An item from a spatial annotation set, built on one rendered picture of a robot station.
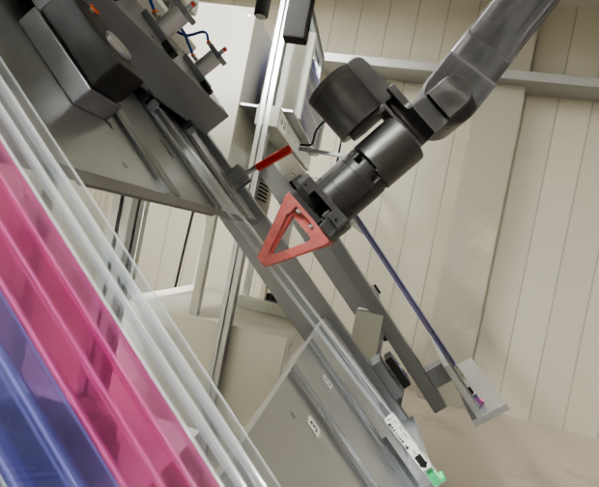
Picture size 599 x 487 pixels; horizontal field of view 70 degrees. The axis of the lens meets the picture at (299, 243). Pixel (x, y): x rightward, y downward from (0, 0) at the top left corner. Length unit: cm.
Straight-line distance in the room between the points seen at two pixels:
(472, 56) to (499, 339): 308
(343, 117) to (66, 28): 25
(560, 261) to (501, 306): 51
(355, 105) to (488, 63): 14
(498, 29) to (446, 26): 329
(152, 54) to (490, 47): 34
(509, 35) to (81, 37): 39
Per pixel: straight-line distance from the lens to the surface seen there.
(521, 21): 53
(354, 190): 44
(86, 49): 37
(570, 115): 371
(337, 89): 46
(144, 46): 49
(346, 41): 378
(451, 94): 45
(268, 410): 29
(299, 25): 43
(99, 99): 37
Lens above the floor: 96
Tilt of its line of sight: 1 degrees down
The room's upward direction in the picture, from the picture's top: 11 degrees clockwise
